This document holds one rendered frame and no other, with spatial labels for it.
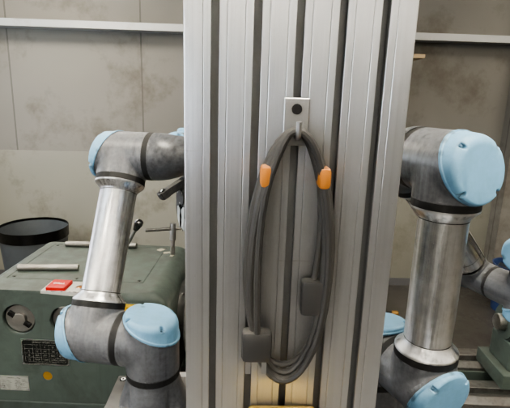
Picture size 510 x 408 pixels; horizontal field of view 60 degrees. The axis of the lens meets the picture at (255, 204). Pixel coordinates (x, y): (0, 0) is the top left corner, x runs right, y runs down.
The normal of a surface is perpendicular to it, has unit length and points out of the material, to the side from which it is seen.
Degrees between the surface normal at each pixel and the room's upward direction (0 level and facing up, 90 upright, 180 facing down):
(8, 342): 90
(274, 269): 90
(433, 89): 90
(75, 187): 90
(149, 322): 8
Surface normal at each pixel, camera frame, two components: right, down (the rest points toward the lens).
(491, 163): 0.38, 0.10
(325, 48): 0.02, 0.23
